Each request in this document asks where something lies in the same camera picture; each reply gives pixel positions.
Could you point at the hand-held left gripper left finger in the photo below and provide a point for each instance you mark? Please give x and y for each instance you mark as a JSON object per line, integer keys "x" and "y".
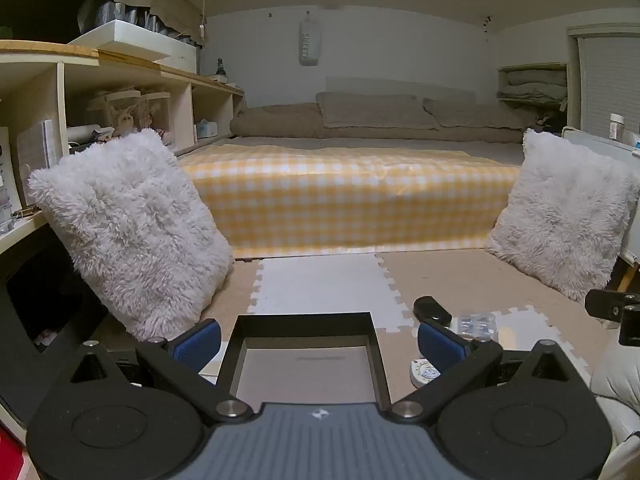
{"x": 197, "y": 345}

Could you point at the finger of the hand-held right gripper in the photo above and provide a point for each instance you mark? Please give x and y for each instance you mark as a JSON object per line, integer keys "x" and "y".
{"x": 602, "y": 304}

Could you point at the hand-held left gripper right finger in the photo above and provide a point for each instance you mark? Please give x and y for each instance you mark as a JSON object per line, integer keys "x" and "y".
{"x": 442, "y": 350}

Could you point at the clear plastic case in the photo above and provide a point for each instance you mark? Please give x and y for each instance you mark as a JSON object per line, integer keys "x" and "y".
{"x": 475, "y": 325}

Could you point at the black oval case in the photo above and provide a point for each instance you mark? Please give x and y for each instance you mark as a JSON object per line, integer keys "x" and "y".
{"x": 432, "y": 310}

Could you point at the black box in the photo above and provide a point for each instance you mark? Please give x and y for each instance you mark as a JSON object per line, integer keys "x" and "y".
{"x": 305, "y": 325}

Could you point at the beige foam mat tile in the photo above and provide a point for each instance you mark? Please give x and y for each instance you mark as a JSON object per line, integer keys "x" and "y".
{"x": 400, "y": 355}
{"x": 475, "y": 275}
{"x": 235, "y": 285}

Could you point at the white foam mat tile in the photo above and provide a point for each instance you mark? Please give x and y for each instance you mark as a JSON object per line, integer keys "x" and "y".
{"x": 325, "y": 285}
{"x": 545, "y": 340}

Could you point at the cream cushion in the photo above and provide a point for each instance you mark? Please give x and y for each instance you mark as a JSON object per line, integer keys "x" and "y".
{"x": 620, "y": 410}

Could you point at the white fluffy pillow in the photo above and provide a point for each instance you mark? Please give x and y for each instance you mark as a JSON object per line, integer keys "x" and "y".
{"x": 130, "y": 230}
{"x": 565, "y": 215}

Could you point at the white cabinet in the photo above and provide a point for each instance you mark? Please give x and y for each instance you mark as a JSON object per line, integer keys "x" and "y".
{"x": 600, "y": 147}

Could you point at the small white bottle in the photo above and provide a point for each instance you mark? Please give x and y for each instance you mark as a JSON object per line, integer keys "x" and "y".
{"x": 616, "y": 127}

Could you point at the yellow checked blanket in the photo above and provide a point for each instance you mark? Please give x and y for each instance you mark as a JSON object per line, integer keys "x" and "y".
{"x": 350, "y": 195}

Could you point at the grey bed mattress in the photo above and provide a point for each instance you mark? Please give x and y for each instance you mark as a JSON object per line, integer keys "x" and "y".
{"x": 450, "y": 149}

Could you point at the tissue box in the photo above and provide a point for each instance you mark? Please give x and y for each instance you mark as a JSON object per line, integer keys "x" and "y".
{"x": 206, "y": 130}

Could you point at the window blind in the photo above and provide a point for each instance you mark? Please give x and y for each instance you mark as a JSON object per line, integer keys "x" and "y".
{"x": 610, "y": 80}

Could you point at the folded green blankets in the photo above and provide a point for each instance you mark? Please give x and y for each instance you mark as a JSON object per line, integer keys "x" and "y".
{"x": 532, "y": 85}

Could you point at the beige bed pillow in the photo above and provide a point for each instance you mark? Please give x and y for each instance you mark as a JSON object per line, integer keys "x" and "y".
{"x": 375, "y": 110}
{"x": 470, "y": 112}

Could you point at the clear doll display case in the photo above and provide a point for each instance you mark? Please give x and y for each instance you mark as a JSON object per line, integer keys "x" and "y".
{"x": 120, "y": 112}
{"x": 155, "y": 110}

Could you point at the white paper roll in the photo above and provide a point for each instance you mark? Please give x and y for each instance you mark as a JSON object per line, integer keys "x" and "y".
{"x": 82, "y": 133}

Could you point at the dark glass bottle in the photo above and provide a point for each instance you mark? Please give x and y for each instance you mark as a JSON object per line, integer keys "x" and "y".
{"x": 220, "y": 70}

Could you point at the wooden shelf unit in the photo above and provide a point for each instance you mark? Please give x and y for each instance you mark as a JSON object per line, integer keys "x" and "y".
{"x": 125, "y": 67}

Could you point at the white storage box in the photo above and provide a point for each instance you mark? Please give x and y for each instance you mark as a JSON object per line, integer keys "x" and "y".
{"x": 180, "y": 57}

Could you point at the white flat tray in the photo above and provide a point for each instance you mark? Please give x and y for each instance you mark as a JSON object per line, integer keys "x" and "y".
{"x": 120, "y": 35}

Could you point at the white hanging bag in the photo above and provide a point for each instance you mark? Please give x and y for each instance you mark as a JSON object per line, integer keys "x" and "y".
{"x": 307, "y": 40}

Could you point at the silver pleated curtain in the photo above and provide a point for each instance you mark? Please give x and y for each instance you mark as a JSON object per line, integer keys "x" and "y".
{"x": 125, "y": 15}

